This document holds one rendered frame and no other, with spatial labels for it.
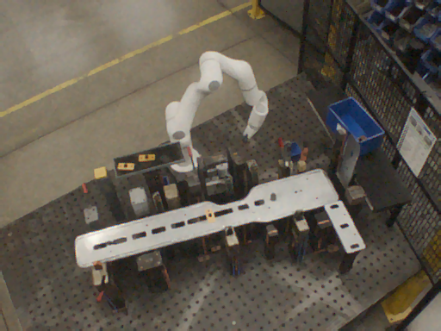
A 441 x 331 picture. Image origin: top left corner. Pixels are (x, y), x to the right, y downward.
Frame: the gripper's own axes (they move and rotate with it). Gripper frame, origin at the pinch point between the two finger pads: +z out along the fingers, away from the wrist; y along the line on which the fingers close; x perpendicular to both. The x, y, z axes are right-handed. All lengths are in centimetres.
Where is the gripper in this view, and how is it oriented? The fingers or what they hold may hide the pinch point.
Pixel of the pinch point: (249, 137)
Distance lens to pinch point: 276.3
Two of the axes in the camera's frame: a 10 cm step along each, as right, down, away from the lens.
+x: 7.5, 6.3, -1.7
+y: -6.5, 6.6, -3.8
